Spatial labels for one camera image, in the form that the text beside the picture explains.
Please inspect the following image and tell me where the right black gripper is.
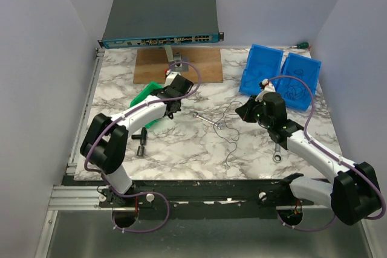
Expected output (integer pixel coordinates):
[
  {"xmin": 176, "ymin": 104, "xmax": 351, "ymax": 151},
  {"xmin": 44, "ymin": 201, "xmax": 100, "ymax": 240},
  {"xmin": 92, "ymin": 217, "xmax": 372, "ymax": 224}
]
[{"xmin": 236, "ymin": 94, "xmax": 273, "ymax": 128}]

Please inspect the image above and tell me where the purple wire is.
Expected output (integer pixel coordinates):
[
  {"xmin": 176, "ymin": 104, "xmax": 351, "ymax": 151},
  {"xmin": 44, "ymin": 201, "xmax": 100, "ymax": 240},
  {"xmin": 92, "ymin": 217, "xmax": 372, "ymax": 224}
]
[{"xmin": 213, "ymin": 69, "xmax": 309, "ymax": 167}]

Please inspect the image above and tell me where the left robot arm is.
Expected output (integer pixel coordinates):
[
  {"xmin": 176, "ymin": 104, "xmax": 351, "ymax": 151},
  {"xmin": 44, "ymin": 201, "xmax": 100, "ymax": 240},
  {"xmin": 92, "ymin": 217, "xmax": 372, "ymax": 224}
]
[{"xmin": 80, "ymin": 74, "xmax": 194, "ymax": 207}]

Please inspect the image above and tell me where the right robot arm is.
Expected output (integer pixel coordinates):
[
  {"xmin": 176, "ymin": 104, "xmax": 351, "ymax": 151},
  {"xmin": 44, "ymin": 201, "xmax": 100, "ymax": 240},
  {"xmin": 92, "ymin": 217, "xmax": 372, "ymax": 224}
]
[{"xmin": 235, "ymin": 92, "xmax": 386, "ymax": 225}]

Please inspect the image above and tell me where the green storage bin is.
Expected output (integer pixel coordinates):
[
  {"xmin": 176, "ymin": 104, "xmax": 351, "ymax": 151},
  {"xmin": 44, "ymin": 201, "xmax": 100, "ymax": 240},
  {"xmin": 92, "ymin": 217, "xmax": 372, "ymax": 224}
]
[{"xmin": 129, "ymin": 81, "xmax": 166, "ymax": 129}]

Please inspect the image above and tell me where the small open-end chrome wrench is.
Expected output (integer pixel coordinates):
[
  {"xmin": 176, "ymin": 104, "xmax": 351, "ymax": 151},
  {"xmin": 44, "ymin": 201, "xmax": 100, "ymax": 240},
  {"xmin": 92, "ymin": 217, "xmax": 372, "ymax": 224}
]
[{"xmin": 192, "ymin": 112, "xmax": 223, "ymax": 130}]

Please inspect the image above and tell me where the blue storage bin left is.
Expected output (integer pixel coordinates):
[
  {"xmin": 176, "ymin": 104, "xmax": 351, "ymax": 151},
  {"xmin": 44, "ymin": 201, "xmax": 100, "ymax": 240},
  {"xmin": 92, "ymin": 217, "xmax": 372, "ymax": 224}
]
[{"xmin": 238, "ymin": 44, "xmax": 284, "ymax": 96}]

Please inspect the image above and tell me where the blue storage bin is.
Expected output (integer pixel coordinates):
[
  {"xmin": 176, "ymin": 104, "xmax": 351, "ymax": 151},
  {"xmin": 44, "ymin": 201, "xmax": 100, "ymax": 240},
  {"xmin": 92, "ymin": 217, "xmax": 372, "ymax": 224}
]
[
  {"xmin": 273, "ymin": 53, "xmax": 322, "ymax": 111},
  {"xmin": 238, "ymin": 44, "xmax": 284, "ymax": 96}
]

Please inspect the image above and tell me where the wooden base board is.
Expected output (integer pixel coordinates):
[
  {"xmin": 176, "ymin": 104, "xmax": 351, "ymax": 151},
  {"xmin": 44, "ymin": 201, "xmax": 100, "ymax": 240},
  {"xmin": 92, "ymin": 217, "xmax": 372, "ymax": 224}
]
[{"xmin": 133, "ymin": 48, "xmax": 223, "ymax": 84}]

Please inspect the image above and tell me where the blue storage bin right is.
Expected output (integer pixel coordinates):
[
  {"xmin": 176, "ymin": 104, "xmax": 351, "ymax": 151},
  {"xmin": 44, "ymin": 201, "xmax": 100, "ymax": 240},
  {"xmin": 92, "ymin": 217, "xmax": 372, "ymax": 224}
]
[{"xmin": 273, "ymin": 53, "xmax": 322, "ymax": 111}]

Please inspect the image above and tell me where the long ratchet chrome wrench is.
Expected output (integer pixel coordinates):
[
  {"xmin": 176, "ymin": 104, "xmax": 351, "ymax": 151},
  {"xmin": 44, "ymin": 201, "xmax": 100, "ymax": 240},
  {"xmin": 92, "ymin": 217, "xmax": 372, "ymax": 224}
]
[{"xmin": 272, "ymin": 144, "xmax": 282, "ymax": 163}]

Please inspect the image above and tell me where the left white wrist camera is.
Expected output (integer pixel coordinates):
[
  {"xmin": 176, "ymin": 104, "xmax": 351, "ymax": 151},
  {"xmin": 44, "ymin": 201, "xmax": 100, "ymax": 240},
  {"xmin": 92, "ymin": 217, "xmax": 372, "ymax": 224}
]
[{"xmin": 164, "ymin": 69, "xmax": 181, "ymax": 87}]

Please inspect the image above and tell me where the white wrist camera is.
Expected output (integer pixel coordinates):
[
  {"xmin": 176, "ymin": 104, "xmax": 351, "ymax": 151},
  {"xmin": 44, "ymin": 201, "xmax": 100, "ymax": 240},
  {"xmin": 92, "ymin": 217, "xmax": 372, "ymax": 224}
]
[
  {"xmin": 255, "ymin": 79, "xmax": 276, "ymax": 102},
  {"xmin": 164, "ymin": 69, "xmax": 181, "ymax": 87}
]

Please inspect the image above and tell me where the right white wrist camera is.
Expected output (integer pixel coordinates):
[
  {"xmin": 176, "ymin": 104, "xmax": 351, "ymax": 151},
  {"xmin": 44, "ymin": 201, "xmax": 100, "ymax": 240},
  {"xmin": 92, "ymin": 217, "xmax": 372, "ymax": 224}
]
[{"xmin": 255, "ymin": 79, "xmax": 276, "ymax": 102}]

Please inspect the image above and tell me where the grey metal stand bracket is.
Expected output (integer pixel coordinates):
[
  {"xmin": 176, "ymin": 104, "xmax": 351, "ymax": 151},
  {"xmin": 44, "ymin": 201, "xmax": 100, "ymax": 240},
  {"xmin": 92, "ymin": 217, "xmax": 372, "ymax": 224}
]
[{"xmin": 164, "ymin": 45, "xmax": 189, "ymax": 73}]

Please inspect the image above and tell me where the black mounting base rail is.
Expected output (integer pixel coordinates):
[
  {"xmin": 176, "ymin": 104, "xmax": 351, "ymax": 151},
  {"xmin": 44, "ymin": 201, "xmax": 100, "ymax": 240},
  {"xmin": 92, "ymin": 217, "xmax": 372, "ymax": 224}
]
[{"xmin": 99, "ymin": 176, "xmax": 315, "ymax": 220}]

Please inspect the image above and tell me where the green handled screwdriver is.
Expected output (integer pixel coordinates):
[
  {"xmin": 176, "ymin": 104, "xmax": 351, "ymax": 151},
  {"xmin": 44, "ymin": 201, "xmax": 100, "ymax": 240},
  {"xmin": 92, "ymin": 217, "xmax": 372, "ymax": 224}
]
[{"xmin": 290, "ymin": 42, "xmax": 310, "ymax": 50}]

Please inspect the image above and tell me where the grey network switch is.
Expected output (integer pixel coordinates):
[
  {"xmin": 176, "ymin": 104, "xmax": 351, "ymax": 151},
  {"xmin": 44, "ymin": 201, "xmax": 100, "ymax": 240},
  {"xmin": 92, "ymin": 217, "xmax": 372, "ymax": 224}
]
[{"xmin": 98, "ymin": 0, "xmax": 224, "ymax": 49}]

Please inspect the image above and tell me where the aluminium frame rail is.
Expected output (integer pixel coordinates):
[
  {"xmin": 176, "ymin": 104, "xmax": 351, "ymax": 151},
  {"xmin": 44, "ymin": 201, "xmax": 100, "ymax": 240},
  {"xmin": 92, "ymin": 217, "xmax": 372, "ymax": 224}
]
[{"xmin": 34, "ymin": 48, "xmax": 105, "ymax": 257}]

